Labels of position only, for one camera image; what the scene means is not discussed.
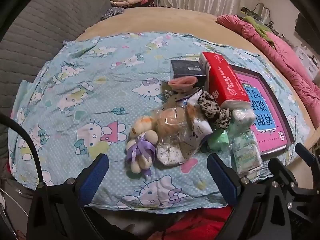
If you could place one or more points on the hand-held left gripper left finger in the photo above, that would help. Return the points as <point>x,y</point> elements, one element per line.
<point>96,177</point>

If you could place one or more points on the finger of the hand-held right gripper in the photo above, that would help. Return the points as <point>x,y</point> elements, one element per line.
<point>285,172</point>
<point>303,151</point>

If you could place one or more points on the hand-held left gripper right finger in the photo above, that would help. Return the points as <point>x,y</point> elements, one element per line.
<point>221,177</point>

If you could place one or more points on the green white tissue packet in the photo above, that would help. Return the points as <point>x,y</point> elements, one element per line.
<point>245,155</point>

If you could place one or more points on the green plush toy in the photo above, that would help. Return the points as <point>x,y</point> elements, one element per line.
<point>217,140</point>

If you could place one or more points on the leopard print cloth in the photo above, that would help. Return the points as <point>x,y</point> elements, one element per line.
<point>212,115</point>

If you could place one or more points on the plush bear with purple ribbon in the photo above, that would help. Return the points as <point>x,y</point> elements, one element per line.
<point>142,127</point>

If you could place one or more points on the bread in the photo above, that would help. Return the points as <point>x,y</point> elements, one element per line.
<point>170,120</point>

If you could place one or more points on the white sachet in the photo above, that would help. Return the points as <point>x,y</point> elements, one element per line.
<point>201,130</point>

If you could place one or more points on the red cloth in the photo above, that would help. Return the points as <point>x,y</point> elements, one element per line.
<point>200,225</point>

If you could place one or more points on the cartoon cat printed blanket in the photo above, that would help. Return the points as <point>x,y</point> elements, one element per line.
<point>75,92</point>

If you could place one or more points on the pink book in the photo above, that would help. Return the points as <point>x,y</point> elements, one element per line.
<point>252,80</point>

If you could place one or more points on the pink quilt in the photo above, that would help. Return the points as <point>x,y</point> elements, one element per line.
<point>287,62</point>

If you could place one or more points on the white drawer cabinet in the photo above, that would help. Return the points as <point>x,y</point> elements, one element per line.
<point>305,57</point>

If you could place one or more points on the red tissue pack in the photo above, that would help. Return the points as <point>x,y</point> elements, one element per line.
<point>222,80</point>

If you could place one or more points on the black box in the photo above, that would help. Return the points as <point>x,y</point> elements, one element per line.
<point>185,67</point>

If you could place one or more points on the black television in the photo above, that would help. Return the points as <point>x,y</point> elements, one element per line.
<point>307,27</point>

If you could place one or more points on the green cloth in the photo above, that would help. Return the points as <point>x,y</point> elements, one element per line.
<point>260,30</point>

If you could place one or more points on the cluttered side table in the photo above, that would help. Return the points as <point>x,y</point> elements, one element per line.
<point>255,12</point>

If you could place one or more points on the grey quilted headboard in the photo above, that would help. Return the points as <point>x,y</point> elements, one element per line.
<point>37,30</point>

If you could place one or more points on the tan round bed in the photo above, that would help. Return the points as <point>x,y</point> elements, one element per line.
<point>187,20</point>

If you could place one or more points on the dark patterned cloth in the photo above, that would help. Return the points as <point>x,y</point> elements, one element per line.
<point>112,12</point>

